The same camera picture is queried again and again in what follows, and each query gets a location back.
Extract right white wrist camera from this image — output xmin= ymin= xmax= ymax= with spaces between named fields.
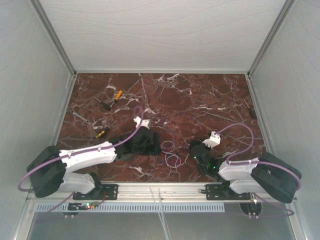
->
xmin=202 ymin=131 xmax=221 ymax=149

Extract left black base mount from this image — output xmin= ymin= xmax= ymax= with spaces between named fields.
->
xmin=72 ymin=172 xmax=119 ymax=201

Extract black tool at right edge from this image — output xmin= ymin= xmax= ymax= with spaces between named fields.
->
xmin=244 ymin=101 xmax=257 ymax=119

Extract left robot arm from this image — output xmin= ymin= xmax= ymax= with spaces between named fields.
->
xmin=26 ymin=126 xmax=161 ymax=199

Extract orange handled screwdriver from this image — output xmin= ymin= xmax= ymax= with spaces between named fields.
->
xmin=94 ymin=90 xmax=123 ymax=111

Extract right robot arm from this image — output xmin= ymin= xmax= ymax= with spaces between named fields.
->
xmin=189 ymin=140 xmax=302 ymax=204

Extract blue slotted cable duct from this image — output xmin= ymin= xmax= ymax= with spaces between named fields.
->
xmin=36 ymin=202 xmax=225 ymax=213

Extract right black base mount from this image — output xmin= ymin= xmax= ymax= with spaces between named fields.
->
xmin=200 ymin=182 xmax=251 ymax=201

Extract white zip ties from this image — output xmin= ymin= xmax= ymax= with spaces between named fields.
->
xmin=158 ymin=190 xmax=172 ymax=240

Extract yellow black screwdriver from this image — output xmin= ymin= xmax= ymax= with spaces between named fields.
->
xmin=95 ymin=119 xmax=119 ymax=139

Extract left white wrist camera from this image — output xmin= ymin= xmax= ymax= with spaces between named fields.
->
xmin=133 ymin=116 xmax=152 ymax=130

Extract silver wrench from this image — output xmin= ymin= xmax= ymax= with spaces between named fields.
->
xmin=70 ymin=110 xmax=90 ymax=123

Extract small circuit board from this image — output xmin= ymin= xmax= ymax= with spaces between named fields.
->
xmin=67 ymin=201 xmax=101 ymax=211

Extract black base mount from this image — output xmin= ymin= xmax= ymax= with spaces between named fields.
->
xmin=72 ymin=172 xmax=119 ymax=201
xmin=200 ymin=182 xmax=251 ymax=201

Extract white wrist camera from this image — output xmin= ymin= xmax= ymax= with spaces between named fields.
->
xmin=202 ymin=131 xmax=221 ymax=149
xmin=133 ymin=116 xmax=152 ymax=130

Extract aluminium front rail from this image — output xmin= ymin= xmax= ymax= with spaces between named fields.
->
xmin=27 ymin=181 xmax=297 ymax=204

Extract white wire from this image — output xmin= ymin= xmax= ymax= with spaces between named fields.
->
xmin=160 ymin=140 xmax=182 ymax=168

